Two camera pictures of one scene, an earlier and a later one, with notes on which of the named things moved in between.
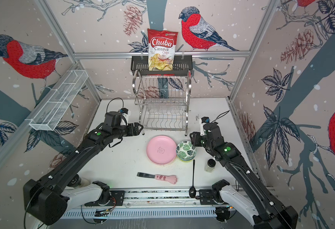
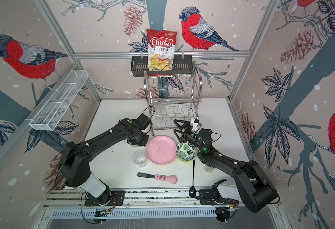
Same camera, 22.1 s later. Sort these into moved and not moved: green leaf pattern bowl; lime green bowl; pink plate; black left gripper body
Moved: black left gripper body
Not moved: green leaf pattern bowl; lime green bowl; pink plate
